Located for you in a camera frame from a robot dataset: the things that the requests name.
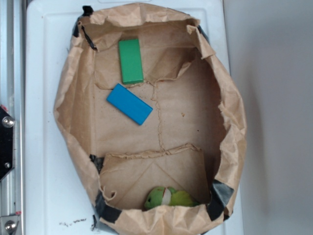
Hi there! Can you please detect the green wooden block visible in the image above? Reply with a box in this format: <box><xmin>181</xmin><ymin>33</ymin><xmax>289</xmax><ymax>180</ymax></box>
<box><xmin>118</xmin><ymin>39</ymin><xmax>144</xmax><ymax>85</ymax></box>

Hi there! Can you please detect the blue wooden block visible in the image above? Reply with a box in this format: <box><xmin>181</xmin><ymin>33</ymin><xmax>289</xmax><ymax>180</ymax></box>
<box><xmin>107</xmin><ymin>84</ymin><xmax>153</xmax><ymax>125</ymax></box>

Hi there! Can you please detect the brown paper bag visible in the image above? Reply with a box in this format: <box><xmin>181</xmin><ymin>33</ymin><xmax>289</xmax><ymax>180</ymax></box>
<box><xmin>54</xmin><ymin>3</ymin><xmax>246</xmax><ymax>235</ymax></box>

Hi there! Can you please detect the green plush toy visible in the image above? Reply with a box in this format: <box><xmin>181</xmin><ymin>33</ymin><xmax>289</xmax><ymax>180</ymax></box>
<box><xmin>144</xmin><ymin>186</ymin><xmax>200</xmax><ymax>210</ymax></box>

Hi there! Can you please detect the white plastic tray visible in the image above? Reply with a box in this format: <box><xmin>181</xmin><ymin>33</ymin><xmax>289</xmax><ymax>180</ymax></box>
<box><xmin>24</xmin><ymin>0</ymin><xmax>245</xmax><ymax>235</ymax></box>

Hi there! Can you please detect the black metal bracket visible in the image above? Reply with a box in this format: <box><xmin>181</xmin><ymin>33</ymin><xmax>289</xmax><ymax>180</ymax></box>
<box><xmin>0</xmin><ymin>105</ymin><xmax>15</xmax><ymax>181</ymax></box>

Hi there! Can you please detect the aluminium frame rail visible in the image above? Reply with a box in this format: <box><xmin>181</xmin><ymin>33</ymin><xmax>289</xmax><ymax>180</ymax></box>
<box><xmin>0</xmin><ymin>0</ymin><xmax>27</xmax><ymax>235</ymax></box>

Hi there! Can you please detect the silver corner bracket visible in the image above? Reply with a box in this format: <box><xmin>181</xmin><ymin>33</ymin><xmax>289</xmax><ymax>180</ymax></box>
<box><xmin>0</xmin><ymin>215</ymin><xmax>21</xmax><ymax>235</ymax></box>

